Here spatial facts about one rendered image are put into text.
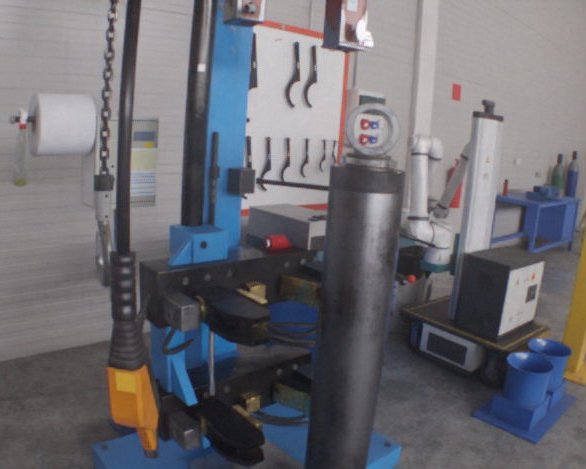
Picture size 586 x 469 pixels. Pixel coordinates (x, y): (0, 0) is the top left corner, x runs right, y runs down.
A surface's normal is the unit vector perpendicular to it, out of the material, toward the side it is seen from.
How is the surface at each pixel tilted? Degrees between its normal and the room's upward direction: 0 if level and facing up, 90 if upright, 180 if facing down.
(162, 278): 90
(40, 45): 90
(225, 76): 90
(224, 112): 90
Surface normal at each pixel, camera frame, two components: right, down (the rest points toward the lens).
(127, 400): -0.04, 0.21
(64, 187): 0.68, 0.20
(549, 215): -0.73, 0.09
